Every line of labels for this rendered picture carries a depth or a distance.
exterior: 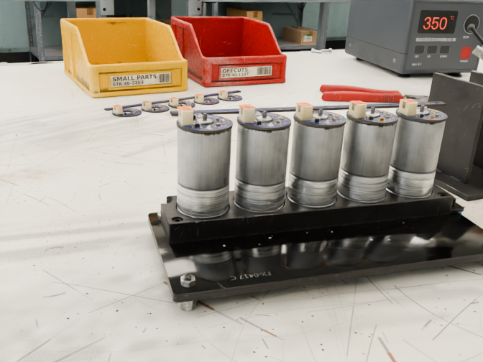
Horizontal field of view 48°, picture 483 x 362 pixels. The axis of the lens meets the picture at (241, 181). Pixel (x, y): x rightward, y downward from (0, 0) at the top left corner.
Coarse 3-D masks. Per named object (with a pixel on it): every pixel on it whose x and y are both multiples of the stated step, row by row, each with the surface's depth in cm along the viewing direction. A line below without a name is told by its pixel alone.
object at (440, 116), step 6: (426, 108) 28; (402, 114) 27; (420, 114) 26; (432, 114) 27; (438, 114) 27; (444, 114) 27; (414, 120) 26; (420, 120) 26; (426, 120) 26; (432, 120) 26; (438, 120) 26; (444, 120) 26
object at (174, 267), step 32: (160, 224) 26; (352, 224) 27; (384, 224) 27; (416, 224) 27; (448, 224) 27; (160, 256) 23; (192, 256) 23; (224, 256) 23; (256, 256) 23; (288, 256) 23; (320, 256) 24; (352, 256) 24; (384, 256) 24; (416, 256) 24; (448, 256) 24; (480, 256) 25; (192, 288) 21; (224, 288) 21; (256, 288) 21
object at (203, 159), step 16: (192, 144) 23; (208, 144) 23; (224, 144) 23; (192, 160) 23; (208, 160) 23; (224, 160) 24; (192, 176) 24; (208, 176) 24; (224, 176) 24; (192, 192) 24; (208, 192) 24; (224, 192) 24; (192, 208) 24; (208, 208) 24; (224, 208) 25
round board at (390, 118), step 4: (368, 108) 27; (348, 112) 26; (376, 112) 27; (380, 112) 27; (384, 112) 27; (388, 112) 27; (348, 116) 26; (352, 116) 26; (368, 116) 25; (372, 116) 25; (380, 116) 26; (384, 116) 26; (388, 116) 26; (392, 116) 26; (396, 116) 26; (356, 120) 25; (360, 120) 25; (364, 120) 25; (368, 120) 25; (372, 120) 25; (376, 120) 25; (388, 120) 26; (392, 120) 26; (396, 120) 26; (376, 124) 25; (380, 124) 25; (384, 124) 25; (388, 124) 25
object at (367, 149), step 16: (368, 112) 26; (352, 128) 26; (368, 128) 25; (384, 128) 25; (352, 144) 26; (368, 144) 26; (384, 144) 26; (352, 160) 26; (368, 160) 26; (384, 160) 26; (352, 176) 26; (368, 176) 26; (384, 176) 27; (352, 192) 27; (368, 192) 26; (384, 192) 27
